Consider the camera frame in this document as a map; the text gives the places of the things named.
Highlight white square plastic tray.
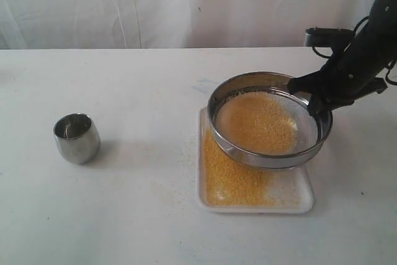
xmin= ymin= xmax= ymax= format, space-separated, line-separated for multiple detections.
xmin=196 ymin=108 xmax=314 ymax=214

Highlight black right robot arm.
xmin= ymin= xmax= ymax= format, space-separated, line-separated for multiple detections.
xmin=287 ymin=0 xmax=396 ymax=115

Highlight white backdrop curtain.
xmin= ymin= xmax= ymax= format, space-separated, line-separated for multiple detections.
xmin=1 ymin=0 xmax=374 ymax=49

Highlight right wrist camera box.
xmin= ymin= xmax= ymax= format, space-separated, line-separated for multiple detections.
xmin=304 ymin=27 xmax=354 ymax=48

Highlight yellow millet grains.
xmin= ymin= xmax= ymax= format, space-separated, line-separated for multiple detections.
xmin=204 ymin=92 xmax=296 ymax=206

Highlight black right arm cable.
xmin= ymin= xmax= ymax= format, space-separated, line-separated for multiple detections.
xmin=311 ymin=16 xmax=397 ymax=88

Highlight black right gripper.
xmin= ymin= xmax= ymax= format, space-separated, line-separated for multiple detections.
xmin=287 ymin=59 xmax=387 ymax=117

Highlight round steel mesh sieve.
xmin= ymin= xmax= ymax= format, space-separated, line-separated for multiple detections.
xmin=207 ymin=71 xmax=332 ymax=169

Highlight small stainless steel cup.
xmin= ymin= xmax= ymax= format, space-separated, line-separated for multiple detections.
xmin=53 ymin=113 xmax=100 ymax=164

